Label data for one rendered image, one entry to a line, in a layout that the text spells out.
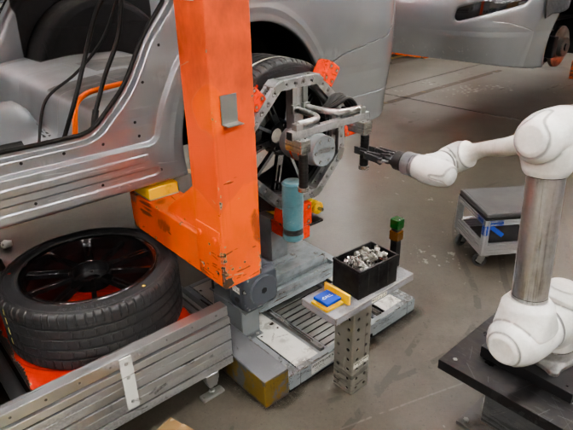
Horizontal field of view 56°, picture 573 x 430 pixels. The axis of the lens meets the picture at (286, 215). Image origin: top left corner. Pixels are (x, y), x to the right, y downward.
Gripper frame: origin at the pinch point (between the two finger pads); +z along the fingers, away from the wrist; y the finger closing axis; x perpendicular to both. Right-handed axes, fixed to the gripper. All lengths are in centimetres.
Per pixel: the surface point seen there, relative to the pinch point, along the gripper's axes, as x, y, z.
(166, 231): -23, -76, 33
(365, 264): -28, -32, -30
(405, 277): -38, -15, -36
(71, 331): -38, -122, 19
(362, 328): -53, -35, -33
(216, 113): 31, -74, -6
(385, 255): -26.9, -23.2, -32.3
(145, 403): -68, -108, 3
